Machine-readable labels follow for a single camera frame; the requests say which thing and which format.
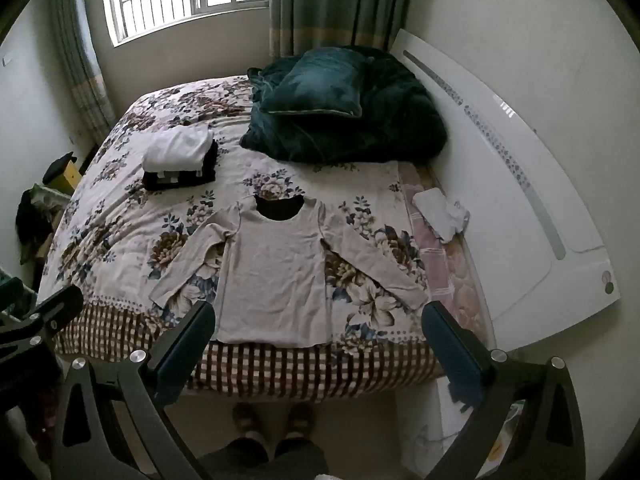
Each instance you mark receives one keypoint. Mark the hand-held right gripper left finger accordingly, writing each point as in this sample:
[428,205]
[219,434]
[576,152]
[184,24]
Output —
[192,332]

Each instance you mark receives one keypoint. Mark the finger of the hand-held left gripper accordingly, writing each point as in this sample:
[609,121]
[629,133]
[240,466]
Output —
[55,310]

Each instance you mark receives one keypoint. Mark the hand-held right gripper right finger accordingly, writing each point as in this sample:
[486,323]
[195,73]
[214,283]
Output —
[442,332]

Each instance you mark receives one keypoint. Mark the beige long-sleeve shirt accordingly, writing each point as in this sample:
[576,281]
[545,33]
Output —
[275,275]

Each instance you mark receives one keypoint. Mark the dark clothes pile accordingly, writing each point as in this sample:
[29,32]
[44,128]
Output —
[32,222]

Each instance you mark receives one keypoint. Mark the pink mattress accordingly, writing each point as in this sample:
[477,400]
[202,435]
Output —
[450,270]

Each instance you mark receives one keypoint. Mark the white box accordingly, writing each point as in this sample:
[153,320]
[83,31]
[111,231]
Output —
[440,435]

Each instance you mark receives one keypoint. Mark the person's slipper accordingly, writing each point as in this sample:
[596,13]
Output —
[246,420]
[299,420]

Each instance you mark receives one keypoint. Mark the floral bed sheet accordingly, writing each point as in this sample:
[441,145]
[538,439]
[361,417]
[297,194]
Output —
[150,220]

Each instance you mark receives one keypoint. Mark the small white cloth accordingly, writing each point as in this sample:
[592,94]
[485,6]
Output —
[440,210]

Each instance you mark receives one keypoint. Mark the yellow box with black item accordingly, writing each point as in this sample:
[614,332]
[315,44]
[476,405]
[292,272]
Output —
[67,175]

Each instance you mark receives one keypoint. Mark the folded black garment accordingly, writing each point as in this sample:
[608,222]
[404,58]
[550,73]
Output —
[200,172]

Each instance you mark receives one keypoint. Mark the white headboard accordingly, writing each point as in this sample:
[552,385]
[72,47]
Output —
[520,185]

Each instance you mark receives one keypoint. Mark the folded white garment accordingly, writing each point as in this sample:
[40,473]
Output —
[177,149]

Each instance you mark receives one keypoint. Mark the dark green blanket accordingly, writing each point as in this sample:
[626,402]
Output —
[350,125]

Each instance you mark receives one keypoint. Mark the green curtain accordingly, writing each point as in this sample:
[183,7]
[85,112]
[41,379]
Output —
[340,5]
[80,60]

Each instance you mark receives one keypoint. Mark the dark green pillow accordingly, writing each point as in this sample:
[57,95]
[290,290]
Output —
[320,87]

